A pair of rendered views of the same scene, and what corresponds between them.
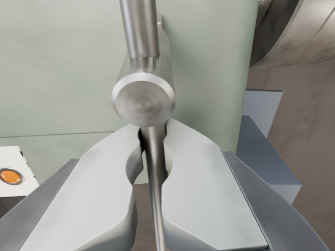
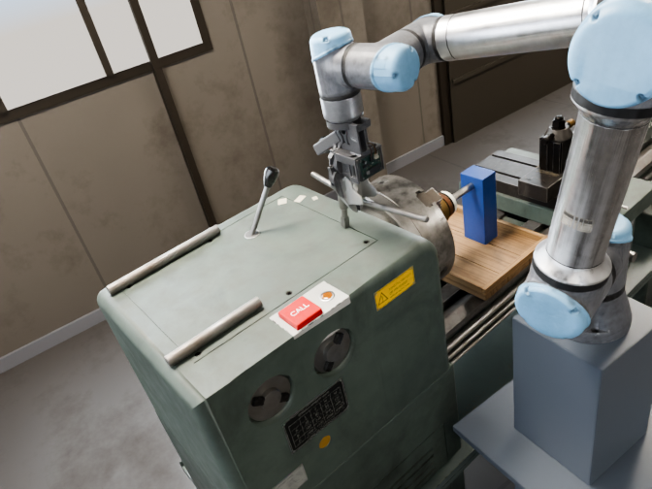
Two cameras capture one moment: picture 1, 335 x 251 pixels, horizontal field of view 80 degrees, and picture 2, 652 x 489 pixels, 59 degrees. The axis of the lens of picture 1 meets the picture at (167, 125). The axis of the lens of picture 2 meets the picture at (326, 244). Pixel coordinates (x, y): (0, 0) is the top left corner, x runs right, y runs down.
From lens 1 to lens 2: 1.19 m
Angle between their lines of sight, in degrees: 84
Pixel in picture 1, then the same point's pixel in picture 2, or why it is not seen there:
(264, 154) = not seen: hidden behind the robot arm
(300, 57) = (421, 227)
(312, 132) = not seen: outside the picture
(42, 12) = (313, 243)
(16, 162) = (326, 287)
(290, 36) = (400, 219)
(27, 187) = (338, 296)
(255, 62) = not seen: hidden behind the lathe
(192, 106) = (378, 230)
